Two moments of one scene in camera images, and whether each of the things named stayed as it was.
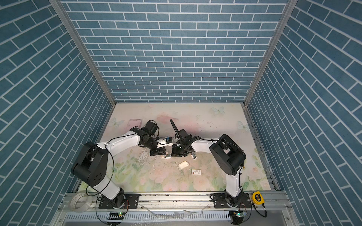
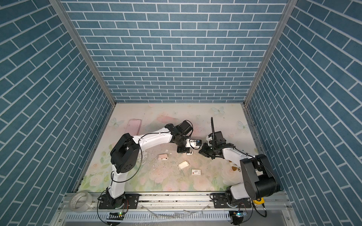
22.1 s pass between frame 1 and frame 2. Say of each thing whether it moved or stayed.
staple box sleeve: stayed
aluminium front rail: stayed
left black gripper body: moved
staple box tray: stayed
